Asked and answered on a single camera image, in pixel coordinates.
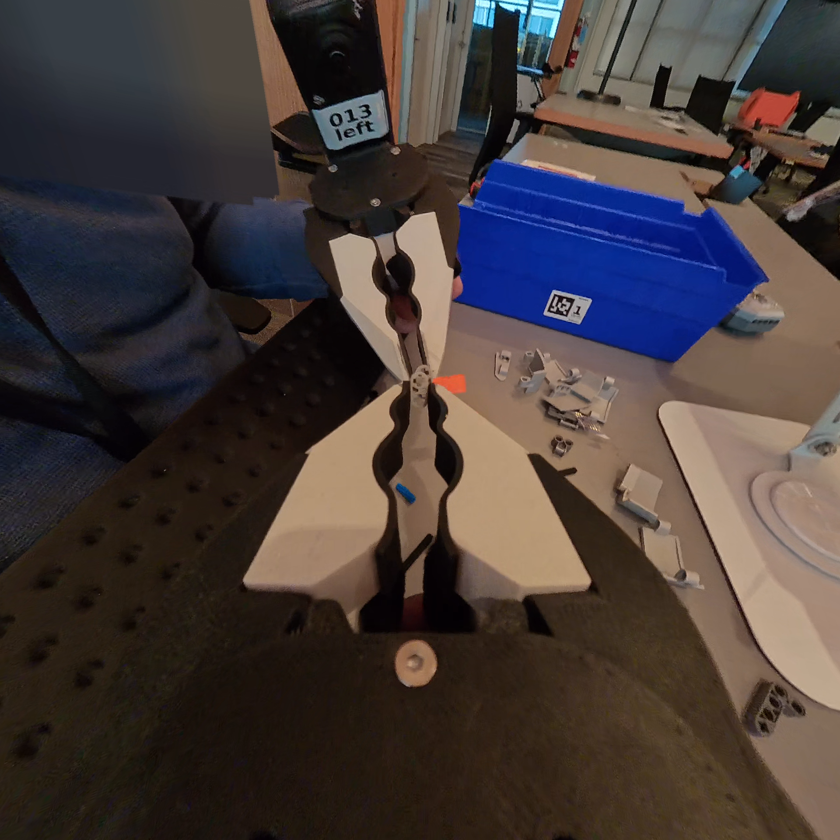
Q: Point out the black office chair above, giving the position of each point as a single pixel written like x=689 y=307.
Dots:
x=663 y=85
x=502 y=79
x=712 y=102

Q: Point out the wooden office desk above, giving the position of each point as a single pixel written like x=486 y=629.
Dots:
x=623 y=121

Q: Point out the short blue pin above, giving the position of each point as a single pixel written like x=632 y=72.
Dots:
x=405 y=493

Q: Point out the grey block panel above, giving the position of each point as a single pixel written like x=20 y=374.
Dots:
x=643 y=489

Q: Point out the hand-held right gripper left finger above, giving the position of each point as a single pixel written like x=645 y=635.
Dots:
x=315 y=525

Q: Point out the wall monitor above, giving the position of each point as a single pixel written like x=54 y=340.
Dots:
x=800 y=46

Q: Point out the person's blue clothing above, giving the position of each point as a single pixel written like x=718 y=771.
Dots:
x=98 y=328

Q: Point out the dark grey frame piece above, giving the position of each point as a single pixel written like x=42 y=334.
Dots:
x=558 y=417

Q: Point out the grey toy motor block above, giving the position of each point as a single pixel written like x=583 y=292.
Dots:
x=754 y=318

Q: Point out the clear bag of small parts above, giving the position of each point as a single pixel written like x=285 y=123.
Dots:
x=590 y=425

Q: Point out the dark grey connector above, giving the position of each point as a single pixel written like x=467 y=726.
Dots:
x=561 y=446

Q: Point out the person's left forearm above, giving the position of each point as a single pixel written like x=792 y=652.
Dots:
x=262 y=249

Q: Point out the blue storage bin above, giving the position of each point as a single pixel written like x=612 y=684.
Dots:
x=590 y=262

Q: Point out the person's right hand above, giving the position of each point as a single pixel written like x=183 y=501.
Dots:
x=415 y=613

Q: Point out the black studded mat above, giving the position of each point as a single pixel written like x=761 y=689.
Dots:
x=164 y=492

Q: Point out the light grey hinged panel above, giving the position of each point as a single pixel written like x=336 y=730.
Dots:
x=568 y=377
x=590 y=394

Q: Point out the white sheet red print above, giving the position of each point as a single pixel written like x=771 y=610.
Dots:
x=558 y=169

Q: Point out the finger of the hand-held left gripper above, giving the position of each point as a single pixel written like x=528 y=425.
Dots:
x=433 y=262
x=354 y=275

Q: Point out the person's left hand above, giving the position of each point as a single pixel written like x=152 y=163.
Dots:
x=405 y=312

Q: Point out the teal box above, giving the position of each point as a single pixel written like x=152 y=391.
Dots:
x=738 y=187

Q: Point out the orange two-hole beam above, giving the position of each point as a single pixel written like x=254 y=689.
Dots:
x=453 y=383

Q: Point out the light grey flat panel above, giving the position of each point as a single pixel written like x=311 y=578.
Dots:
x=502 y=364

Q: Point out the grey panel with black curve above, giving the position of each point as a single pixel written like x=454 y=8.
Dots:
x=535 y=377

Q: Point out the grey curved panel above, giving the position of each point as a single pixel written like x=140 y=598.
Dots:
x=663 y=551

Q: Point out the dark grey beam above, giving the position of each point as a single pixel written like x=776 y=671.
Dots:
x=764 y=715

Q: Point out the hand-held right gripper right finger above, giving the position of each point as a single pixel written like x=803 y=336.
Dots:
x=518 y=525

